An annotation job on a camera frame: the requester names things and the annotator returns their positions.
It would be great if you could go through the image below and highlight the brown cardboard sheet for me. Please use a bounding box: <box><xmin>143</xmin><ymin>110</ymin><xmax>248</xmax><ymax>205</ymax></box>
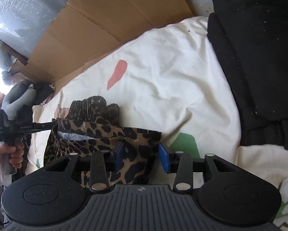
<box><xmin>11</xmin><ymin>0</ymin><xmax>196</xmax><ymax>90</ymax></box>

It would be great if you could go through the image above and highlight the grey neck pillow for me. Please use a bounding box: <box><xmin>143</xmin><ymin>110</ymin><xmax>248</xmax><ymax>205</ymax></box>
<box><xmin>2</xmin><ymin>82</ymin><xmax>37</xmax><ymax>121</ymax></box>

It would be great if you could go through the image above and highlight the person's left hand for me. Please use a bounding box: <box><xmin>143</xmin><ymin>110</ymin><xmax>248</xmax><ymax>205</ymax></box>
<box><xmin>0</xmin><ymin>143</ymin><xmax>24</xmax><ymax>169</ymax></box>

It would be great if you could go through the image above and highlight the black clothes pile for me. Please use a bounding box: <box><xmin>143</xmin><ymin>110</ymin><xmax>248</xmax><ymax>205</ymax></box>
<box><xmin>33</xmin><ymin>82</ymin><xmax>55</xmax><ymax>105</ymax></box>

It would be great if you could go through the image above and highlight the leopard print skirt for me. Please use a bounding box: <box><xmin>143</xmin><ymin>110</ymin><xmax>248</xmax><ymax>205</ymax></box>
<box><xmin>43</xmin><ymin>96</ymin><xmax>162</xmax><ymax>186</ymax></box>

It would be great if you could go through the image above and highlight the folded black garment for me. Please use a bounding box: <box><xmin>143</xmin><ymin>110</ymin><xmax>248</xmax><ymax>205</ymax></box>
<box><xmin>208</xmin><ymin>0</ymin><xmax>288</xmax><ymax>150</ymax></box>

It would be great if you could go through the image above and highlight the cream bear print bedsheet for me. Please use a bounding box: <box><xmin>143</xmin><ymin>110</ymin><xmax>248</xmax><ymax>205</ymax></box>
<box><xmin>33</xmin><ymin>17</ymin><xmax>288</xmax><ymax>230</ymax></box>

